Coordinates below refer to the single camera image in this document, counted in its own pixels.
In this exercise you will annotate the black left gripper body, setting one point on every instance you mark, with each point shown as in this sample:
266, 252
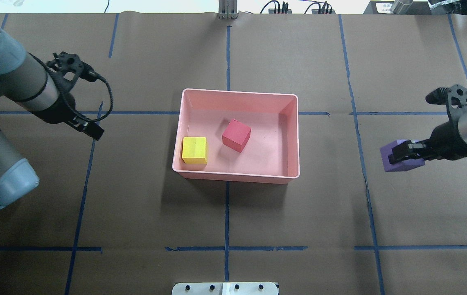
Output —
62, 109

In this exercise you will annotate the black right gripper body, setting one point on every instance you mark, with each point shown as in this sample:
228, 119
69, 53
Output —
446, 137

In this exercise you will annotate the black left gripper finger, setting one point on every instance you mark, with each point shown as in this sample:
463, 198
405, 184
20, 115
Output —
93, 130

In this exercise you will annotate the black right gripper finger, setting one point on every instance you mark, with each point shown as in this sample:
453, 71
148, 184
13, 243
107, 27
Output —
409, 150

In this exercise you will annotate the purple foam block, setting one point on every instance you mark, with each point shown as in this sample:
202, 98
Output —
404, 166

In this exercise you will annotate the yellow foam block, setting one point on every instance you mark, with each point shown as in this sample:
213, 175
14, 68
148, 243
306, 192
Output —
195, 150

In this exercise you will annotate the red foam block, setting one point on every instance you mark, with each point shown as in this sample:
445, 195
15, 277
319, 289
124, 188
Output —
236, 135

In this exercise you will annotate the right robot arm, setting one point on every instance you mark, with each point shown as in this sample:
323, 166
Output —
447, 141

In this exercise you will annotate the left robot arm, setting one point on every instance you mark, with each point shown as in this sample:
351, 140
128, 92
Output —
42, 89

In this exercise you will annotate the pink plastic bin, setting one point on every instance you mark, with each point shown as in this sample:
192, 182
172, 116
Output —
272, 153

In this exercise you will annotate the silver metal cylinder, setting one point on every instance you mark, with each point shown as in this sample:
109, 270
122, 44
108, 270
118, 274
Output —
400, 7

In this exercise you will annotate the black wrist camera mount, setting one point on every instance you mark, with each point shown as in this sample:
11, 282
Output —
454, 99

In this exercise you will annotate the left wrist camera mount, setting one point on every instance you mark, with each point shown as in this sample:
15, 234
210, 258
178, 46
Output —
68, 68

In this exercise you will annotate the aluminium frame post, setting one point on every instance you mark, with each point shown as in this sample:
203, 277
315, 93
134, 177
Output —
227, 9

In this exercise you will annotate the white camera pole mount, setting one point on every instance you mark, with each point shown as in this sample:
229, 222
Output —
226, 288

